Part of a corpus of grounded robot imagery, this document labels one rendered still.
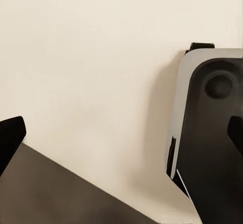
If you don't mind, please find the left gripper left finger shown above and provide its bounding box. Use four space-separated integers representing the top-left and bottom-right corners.
0 116 26 176

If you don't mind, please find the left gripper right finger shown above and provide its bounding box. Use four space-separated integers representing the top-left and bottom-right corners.
227 115 243 156

